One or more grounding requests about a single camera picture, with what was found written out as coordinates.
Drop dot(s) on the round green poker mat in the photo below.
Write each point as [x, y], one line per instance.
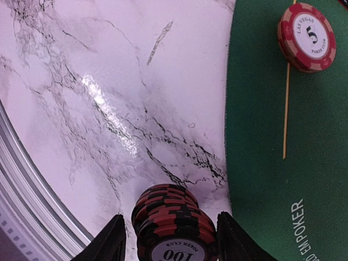
[286, 138]

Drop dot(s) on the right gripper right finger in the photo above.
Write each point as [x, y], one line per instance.
[235, 244]

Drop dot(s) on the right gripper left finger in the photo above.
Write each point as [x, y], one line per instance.
[108, 245]

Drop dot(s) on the black poker chip stack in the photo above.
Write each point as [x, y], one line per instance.
[169, 225]

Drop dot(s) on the red chips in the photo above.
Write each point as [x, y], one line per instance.
[306, 38]

